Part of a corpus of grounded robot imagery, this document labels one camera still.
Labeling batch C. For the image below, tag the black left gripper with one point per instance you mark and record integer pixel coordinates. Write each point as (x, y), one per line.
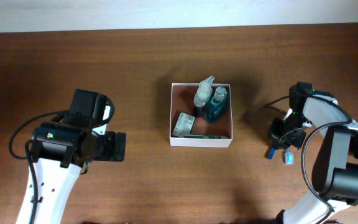
(115, 146)

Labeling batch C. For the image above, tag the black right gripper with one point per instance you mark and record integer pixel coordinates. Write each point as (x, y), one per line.
(282, 137)

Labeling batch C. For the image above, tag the blue disposable razor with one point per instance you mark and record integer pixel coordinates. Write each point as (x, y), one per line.
(272, 152)

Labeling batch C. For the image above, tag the blue white toothbrush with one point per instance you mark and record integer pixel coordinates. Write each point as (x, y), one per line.
(288, 157)

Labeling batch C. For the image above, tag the green white Dettol soap box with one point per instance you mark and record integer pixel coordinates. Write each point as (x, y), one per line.
(184, 125)

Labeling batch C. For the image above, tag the teal Colgate toothpaste tube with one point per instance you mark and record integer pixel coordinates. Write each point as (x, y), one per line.
(193, 136)

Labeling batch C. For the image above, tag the teal Listerine mouthwash bottle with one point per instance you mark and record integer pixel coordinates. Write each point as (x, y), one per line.
(216, 105)

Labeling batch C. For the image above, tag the clear spray bottle dark liquid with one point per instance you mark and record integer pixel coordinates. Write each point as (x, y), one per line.
(202, 96)

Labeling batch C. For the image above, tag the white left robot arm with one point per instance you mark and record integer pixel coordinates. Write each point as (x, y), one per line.
(61, 149)

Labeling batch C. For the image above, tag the white box pink interior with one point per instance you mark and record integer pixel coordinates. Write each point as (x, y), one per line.
(181, 101)

